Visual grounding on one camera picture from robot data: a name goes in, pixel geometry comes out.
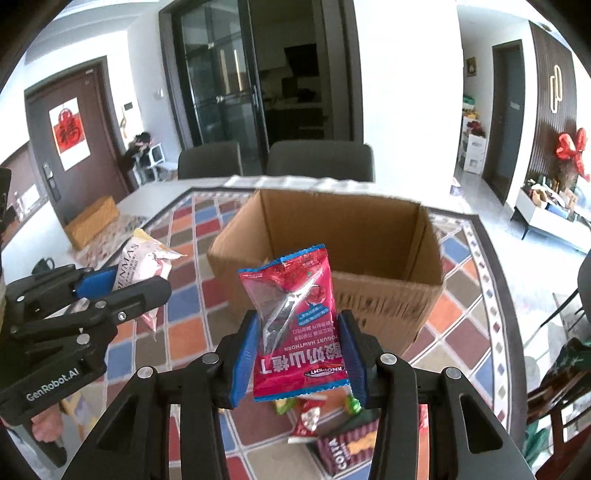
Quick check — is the wooden chair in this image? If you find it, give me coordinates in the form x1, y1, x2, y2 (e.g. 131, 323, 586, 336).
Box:
526, 376, 591, 467

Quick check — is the red bow decoration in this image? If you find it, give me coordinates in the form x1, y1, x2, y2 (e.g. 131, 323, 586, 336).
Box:
554, 129, 591, 183

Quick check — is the grey dining chair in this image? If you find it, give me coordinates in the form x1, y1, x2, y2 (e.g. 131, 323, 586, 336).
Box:
265, 141, 375, 183
178, 141, 243, 180

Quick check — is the dark slatted wall panel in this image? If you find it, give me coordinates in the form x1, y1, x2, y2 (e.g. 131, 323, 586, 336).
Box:
529, 21, 591, 185

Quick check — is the white sideboard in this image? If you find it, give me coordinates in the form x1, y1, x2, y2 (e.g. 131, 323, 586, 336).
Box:
510, 187, 591, 254

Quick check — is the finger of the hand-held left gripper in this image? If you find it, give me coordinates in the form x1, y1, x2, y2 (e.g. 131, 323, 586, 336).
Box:
4, 264, 118, 319
9, 275, 172, 356

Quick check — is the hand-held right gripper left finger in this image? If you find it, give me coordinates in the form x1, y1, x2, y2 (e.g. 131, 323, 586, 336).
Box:
60, 310, 262, 480

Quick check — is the white carton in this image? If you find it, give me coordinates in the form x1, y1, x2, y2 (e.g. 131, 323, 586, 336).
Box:
462, 134, 488, 174

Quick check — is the white shelf rack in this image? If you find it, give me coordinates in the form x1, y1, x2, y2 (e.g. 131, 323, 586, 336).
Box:
134, 142, 167, 184

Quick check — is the gold wall ornament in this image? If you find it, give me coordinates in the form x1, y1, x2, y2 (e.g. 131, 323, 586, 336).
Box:
549, 65, 564, 114

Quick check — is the dark room door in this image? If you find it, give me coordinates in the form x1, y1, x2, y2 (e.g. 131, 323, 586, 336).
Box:
481, 39, 522, 206

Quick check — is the brown cookie packet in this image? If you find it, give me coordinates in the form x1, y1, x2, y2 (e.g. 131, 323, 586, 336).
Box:
316, 408, 384, 476

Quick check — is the small red candy packet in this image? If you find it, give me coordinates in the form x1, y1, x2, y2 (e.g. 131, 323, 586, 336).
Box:
287, 399, 328, 445

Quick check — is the red snack packet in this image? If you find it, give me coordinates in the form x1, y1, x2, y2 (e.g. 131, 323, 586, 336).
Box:
238, 244, 348, 403

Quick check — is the door lock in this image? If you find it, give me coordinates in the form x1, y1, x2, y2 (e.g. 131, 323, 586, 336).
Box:
44, 161, 61, 206

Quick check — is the red door poster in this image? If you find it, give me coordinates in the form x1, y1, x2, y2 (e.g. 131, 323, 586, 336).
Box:
48, 99, 90, 171

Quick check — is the white pink snack packet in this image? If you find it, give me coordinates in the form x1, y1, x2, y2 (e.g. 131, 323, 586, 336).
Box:
111, 228, 188, 333

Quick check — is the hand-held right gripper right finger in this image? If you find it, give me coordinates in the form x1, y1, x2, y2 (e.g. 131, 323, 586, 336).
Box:
338, 310, 527, 480

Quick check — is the person's left hand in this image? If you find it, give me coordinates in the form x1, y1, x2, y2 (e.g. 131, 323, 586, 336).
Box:
28, 404, 65, 446

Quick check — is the cardboard box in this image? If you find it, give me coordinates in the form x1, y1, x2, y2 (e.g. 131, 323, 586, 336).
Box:
207, 188, 448, 356

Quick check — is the colourful chequered tablecloth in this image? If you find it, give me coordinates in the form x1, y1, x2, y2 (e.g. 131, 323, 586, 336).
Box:
28, 187, 541, 480

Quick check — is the wicker basket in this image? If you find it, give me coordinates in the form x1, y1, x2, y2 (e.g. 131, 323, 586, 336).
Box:
64, 195, 122, 250

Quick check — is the dark green jacket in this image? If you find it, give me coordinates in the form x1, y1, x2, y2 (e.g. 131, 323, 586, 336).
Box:
547, 338, 591, 393

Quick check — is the dark upholstered chair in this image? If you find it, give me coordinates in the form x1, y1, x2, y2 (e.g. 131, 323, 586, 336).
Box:
564, 253, 591, 344

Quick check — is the brown entrance door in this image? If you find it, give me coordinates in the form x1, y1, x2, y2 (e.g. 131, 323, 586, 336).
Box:
25, 58, 130, 227

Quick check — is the glass sliding door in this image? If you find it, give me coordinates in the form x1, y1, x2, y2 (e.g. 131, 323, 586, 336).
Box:
159, 0, 271, 160

